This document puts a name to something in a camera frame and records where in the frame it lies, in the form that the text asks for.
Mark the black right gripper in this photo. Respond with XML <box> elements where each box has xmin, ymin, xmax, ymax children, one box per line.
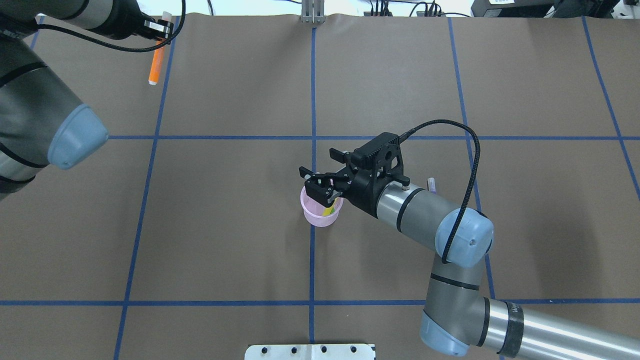
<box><xmin>298</xmin><ymin>149</ymin><xmax>392</xmax><ymax>218</ymax></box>

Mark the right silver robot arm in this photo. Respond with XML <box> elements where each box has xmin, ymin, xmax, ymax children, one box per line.
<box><xmin>299</xmin><ymin>148</ymin><xmax>640</xmax><ymax>360</ymax></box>

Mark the black left camera cable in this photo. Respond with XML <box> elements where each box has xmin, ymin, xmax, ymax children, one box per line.
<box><xmin>30</xmin><ymin>0</ymin><xmax>187</xmax><ymax>53</ymax></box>

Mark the aluminium frame post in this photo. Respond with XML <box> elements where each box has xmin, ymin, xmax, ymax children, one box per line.
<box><xmin>299</xmin><ymin>0</ymin><xmax>326</xmax><ymax>25</ymax></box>

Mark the yellow highlighter pen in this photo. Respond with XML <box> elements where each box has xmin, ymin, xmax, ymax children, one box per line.
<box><xmin>322</xmin><ymin>202</ymin><xmax>336</xmax><ymax>217</ymax></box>

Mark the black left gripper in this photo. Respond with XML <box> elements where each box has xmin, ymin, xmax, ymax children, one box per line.
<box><xmin>112</xmin><ymin>5</ymin><xmax>174</xmax><ymax>40</ymax></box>

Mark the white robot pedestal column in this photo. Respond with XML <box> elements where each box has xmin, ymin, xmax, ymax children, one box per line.
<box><xmin>244</xmin><ymin>343</ymin><xmax>377</xmax><ymax>360</ymax></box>

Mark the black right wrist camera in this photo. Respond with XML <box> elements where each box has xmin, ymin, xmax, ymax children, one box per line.
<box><xmin>349</xmin><ymin>132</ymin><xmax>410</xmax><ymax>187</ymax></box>

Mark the black right camera cable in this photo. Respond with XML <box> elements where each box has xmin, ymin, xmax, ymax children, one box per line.
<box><xmin>397</xmin><ymin>119</ymin><xmax>482</xmax><ymax>265</ymax></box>

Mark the black camera cable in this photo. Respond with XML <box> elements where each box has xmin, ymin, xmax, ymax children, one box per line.
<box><xmin>30</xmin><ymin>0</ymin><xmax>187</xmax><ymax>53</ymax></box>
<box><xmin>397</xmin><ymin>119</ymin><xmax>482</xmax><ymax>265</ymax></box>

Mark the pink mesh pen holder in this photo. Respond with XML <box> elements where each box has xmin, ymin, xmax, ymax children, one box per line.
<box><xmin>299</xmin><ymin>186</ymin><xmax>345</xmax><ymax>228</ymax></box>

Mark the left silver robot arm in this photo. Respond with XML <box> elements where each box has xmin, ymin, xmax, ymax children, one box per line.
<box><xmin>0</xmin><ymin>0</ymin><xmax>186</xmax><ymax>199</ymax></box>

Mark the purple highlighter pen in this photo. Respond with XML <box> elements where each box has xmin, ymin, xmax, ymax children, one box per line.
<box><xmin>427</xmin><ymin>177</ymin><xmax>438</xmax><ymax>195</ymax></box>

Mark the orange highlighter pen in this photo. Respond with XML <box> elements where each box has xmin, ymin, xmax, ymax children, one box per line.
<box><xmin>148</xmin><ymin>12</ymin><xmax>173</xmax><ymax>86</ymax></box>

